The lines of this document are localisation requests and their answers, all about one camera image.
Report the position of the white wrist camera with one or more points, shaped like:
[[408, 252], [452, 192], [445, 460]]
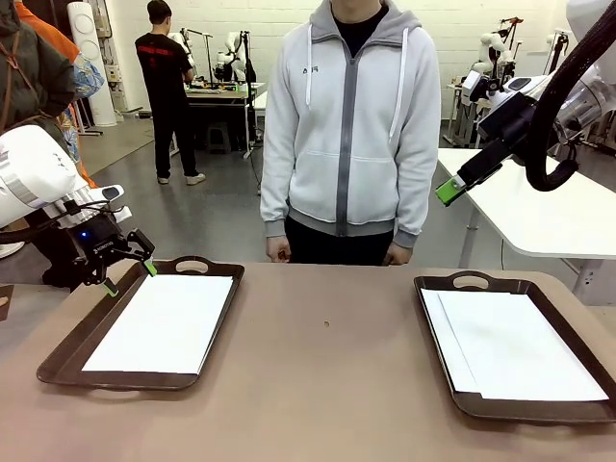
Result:
[[122, 214], [474, 84]]

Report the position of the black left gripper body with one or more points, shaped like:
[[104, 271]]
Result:
[[103, 245]]

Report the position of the white table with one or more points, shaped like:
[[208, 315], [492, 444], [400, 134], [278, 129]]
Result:
[[553, 216]]

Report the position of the person's left hand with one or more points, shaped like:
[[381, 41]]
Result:
[[399, 255]]

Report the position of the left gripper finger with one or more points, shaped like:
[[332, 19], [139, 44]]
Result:
[[146, 252], [96, 274]]

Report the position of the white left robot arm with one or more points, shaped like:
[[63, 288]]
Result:
[[33, 163]]

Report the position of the black stand with orange joints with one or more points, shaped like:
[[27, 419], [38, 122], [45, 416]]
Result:
[[511, 21]]

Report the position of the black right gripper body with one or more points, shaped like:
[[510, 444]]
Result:
[[515, 125]]

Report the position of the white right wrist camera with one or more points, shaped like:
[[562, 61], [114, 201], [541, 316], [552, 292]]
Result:
[[474, 84]]

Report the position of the person's right forearm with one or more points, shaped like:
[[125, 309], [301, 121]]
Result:
[[274, 202]]

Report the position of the black tripod stand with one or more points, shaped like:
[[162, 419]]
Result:
[[556, 55]]

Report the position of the person in olive jacket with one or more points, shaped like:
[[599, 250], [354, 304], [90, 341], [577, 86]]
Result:
[[29, 82]]

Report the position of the person's left forearm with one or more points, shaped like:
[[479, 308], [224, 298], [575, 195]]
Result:
[[414, 212]]

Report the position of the person in white grey hoodie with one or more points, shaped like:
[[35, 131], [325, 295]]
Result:
[[351, 120]]

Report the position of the brown cardboard piece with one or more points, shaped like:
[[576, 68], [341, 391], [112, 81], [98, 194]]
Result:
[[5, 303]]

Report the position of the person's right hand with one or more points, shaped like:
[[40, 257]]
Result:
[[279, 250]]

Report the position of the man in black t-shirt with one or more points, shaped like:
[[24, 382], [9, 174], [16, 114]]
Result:
[[161, 72]]

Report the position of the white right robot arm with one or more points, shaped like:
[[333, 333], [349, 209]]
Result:
[[597, 91]]

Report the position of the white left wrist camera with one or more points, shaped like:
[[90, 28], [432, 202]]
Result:
[[122, 214]]

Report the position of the white fan base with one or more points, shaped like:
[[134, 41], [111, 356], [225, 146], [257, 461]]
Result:
[[9, 250]]

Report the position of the white tower air conditioner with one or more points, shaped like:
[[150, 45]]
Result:
[[89, 29]]

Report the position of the black stool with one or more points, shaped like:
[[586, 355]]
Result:
[[219, 135]]

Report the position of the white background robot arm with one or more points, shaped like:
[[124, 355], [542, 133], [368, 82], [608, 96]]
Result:
[[185, 45], [486, 41], [233, 41]]

